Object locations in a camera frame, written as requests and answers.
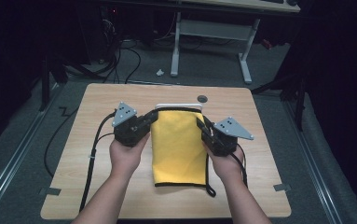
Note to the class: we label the black table grommet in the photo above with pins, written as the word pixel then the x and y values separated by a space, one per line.
pixel 202 99

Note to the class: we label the grey tape strip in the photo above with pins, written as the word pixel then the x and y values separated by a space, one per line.
pixel 281 187
pixel 50 191

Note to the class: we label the metal floor rail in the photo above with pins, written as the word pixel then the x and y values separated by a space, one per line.
pixel 313 169
pixel 14 160

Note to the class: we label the person's left hand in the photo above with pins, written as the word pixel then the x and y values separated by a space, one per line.
pixel 125 160

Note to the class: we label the black metal stand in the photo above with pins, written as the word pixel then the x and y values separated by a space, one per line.
pixel 45 87
pixel 300 102

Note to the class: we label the crumpled white paper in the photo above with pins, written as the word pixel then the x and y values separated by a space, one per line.
pixel 160 72

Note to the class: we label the white-framed desk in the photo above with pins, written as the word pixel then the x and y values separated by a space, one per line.
pixel 213 29

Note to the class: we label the white towel rack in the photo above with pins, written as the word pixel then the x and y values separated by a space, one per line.
pixel 179 105

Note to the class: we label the small red object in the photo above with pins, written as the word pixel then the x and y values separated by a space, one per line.
pixel 266 44

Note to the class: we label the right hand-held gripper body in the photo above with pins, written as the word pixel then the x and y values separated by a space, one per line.
pixel 226 141

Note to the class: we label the black keyboard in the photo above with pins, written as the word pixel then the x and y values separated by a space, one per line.
pixel 272 1

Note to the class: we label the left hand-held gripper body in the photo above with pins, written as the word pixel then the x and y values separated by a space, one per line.
pixel 129 130

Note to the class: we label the yellow cloth with black trim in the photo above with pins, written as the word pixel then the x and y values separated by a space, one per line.
pixel 179 149

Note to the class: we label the person's right hand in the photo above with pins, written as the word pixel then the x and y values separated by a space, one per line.
pixel 229 168

